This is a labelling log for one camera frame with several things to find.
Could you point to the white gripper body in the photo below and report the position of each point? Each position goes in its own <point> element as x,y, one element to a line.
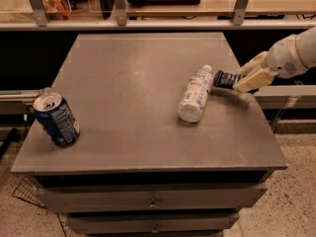
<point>282,58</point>

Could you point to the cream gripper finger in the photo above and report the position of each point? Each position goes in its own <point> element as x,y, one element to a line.
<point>257,78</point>
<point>255,65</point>

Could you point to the dark blue rxbar wrapper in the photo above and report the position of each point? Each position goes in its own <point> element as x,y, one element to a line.
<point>226,80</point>

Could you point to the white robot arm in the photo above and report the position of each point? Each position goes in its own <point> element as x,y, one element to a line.
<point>311,57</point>

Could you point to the grey wooden drawer cabinet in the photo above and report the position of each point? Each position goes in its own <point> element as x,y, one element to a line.
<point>124,90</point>

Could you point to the lower grey drawer front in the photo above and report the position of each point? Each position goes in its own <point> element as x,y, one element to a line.
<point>143,223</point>

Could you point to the grey drawer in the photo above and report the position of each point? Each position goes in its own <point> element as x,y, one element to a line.
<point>137,198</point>
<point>143,223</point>

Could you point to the upper drawer metal knob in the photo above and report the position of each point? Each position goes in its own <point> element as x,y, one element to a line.
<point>153,204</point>

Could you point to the drawer metal knob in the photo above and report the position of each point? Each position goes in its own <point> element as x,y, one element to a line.
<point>153,204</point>
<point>155,230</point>

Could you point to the clear acrylic box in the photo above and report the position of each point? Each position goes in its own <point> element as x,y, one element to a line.
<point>91,9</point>

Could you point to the lower drawer metal knob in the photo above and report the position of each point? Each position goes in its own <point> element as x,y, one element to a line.
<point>155,230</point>

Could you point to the orange snack bag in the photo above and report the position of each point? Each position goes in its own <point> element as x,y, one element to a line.
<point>60,7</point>

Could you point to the blue soda can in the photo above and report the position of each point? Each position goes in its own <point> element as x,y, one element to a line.
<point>55,116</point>

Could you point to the upper grey drawer front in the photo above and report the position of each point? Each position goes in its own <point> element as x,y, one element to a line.
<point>137,198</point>

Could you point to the right grey metal bracket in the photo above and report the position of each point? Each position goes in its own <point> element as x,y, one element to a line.
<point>238,15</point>

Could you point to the grey metal bracket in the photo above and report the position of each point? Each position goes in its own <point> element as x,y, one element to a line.
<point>238,15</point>
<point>39,13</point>
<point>121,16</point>

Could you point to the middle grey metal bracket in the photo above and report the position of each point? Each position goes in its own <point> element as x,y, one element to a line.
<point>121,16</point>

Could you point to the left grey metal bracket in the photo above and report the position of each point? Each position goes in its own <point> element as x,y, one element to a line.
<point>39,13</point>

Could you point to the black wire grid rack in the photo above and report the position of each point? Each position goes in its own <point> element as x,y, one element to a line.
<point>25,191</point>

